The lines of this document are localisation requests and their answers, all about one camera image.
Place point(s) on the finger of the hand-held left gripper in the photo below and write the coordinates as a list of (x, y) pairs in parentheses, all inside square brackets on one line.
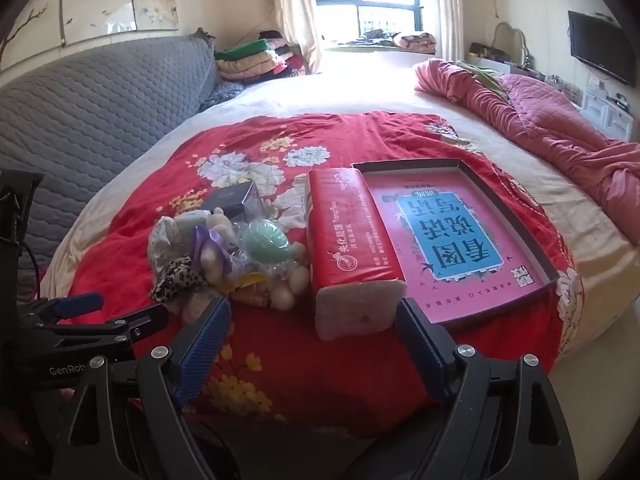
[(80, 304), (140, 322)]

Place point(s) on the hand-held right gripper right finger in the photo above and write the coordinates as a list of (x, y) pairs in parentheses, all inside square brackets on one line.
[(420, 352)]

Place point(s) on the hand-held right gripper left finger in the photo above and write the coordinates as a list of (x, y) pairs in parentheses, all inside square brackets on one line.
[(205, 350)]

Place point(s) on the leopard print scrunchie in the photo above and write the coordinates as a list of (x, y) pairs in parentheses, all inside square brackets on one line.
[(175, 275)]

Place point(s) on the white lace scrunchie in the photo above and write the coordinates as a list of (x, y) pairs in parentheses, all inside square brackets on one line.
[(162, 245)]

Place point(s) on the pale green floral tissue packet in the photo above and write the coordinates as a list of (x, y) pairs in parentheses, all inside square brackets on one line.
[(192, 220)]

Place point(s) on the green toy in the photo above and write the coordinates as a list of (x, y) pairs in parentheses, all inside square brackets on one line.
[(262, 245)]

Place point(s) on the beige teddy bear purple ribbon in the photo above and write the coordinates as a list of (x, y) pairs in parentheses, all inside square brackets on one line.
[(217, 230)]

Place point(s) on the red tissue pack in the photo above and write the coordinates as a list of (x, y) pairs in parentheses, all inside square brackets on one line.
[(350, 240)]

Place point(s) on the grey shallow box tray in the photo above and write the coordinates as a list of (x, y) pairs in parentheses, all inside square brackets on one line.
[(410, 166)]

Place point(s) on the red floral blanket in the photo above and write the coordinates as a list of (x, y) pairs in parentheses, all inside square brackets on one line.
[(280, 360)]

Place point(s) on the pink book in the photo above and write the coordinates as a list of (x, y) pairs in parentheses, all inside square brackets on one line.
[(450, 240)]

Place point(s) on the dark cube box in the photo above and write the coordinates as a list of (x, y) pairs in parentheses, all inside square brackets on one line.
[(232, 200)]

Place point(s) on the grey quilted headboard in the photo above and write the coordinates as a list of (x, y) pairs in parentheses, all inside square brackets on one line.
[(100, 110)]

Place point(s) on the dark patterned cloth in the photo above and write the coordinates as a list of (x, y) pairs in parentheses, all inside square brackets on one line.
[(222, 92)]

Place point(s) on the pink quilt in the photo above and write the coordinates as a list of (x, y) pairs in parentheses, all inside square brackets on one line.
[(550, 125)]

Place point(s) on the bed with cream sheet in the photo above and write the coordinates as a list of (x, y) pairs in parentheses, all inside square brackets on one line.
[(350, 90)]

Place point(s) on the stack of folded clothes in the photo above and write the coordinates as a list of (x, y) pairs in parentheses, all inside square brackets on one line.
[(250, 60)]

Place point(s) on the green cloth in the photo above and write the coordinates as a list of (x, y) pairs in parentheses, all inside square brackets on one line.
[(480, 72)]

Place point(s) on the white drawer cabinet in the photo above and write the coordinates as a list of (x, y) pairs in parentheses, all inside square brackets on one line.
[(600, 110)]

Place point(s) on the folded patterned blanket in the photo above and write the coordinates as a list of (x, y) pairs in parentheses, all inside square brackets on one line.
[(415, 41)]

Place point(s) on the white vanity mirror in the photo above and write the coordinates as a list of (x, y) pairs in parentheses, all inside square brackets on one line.
[(510, 37)]

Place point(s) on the cream curtain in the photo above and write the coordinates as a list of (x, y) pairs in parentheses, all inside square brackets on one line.
[(450, 5), (295, 10)]

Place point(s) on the black television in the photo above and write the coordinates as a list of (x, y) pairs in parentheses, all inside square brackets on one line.
[(600, 45)]

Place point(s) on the wall picture panels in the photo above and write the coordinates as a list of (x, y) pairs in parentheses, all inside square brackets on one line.
[(100, 0)]

